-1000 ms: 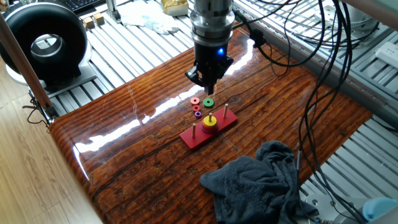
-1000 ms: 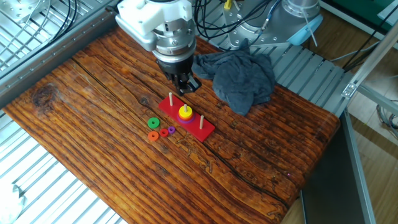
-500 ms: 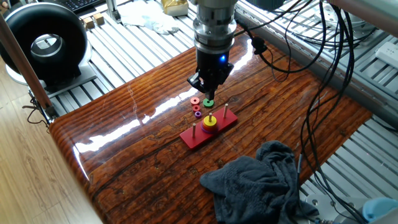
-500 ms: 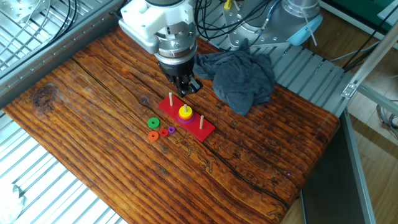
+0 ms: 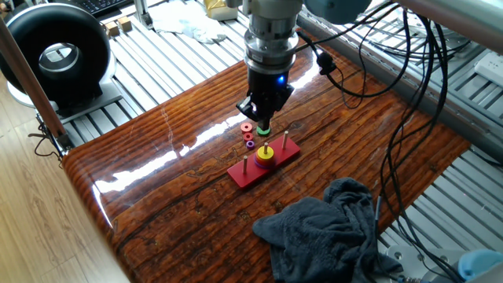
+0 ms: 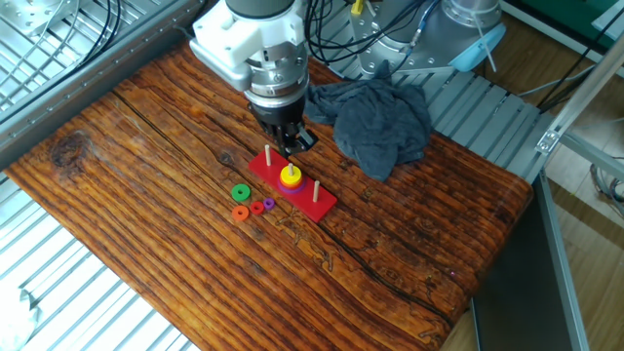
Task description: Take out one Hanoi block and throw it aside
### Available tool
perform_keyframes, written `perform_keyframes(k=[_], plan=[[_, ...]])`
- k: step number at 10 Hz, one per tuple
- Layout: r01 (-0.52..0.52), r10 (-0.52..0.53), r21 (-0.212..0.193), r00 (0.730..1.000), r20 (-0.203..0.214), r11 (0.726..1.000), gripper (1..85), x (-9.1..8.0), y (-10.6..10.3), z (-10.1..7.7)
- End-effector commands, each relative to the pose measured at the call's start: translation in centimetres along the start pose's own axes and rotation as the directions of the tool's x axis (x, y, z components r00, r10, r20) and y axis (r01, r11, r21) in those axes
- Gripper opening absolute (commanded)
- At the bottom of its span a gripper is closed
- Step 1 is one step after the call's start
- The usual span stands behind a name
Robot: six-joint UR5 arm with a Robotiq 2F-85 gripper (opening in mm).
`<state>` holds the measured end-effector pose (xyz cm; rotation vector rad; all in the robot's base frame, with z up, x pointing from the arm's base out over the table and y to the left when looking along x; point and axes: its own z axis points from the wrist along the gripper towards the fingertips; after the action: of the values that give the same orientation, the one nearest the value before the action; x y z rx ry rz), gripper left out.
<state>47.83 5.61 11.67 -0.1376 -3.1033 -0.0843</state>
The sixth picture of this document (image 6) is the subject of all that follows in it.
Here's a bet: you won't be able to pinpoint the white plastic bag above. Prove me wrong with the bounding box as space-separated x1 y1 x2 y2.
0 285 43 351

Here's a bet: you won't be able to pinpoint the yellow Hanoi disc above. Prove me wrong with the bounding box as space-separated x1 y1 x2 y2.
279 165 303 187

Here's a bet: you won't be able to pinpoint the dark grey panel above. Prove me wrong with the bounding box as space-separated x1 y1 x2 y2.
470 175 579 351

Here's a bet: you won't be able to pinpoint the red Hanoi base with pegs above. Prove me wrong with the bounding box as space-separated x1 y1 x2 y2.
247 143 338 224

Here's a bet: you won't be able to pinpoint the black cables on slats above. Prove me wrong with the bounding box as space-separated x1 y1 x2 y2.
67 0 123 72

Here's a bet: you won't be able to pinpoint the silver perforated metal plate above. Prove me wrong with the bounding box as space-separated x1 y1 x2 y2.
0 0 67 38

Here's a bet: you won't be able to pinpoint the aluminium frame beam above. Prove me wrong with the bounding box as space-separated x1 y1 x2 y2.
534 31 624 157
0 0 209 170

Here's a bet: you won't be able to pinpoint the dark grey cloth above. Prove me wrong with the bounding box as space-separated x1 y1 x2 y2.
302 60 434 182

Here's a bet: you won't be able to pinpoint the grey cable coil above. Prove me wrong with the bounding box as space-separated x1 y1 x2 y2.
588 155 624 218

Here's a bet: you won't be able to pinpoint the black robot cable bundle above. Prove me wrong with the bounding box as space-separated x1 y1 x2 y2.
302 0 443 74

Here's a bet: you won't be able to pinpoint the green Hanoi disc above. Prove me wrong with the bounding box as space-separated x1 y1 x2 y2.
230 183 252 203

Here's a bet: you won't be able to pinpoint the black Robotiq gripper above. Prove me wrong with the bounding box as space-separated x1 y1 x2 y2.
248 99 319 158

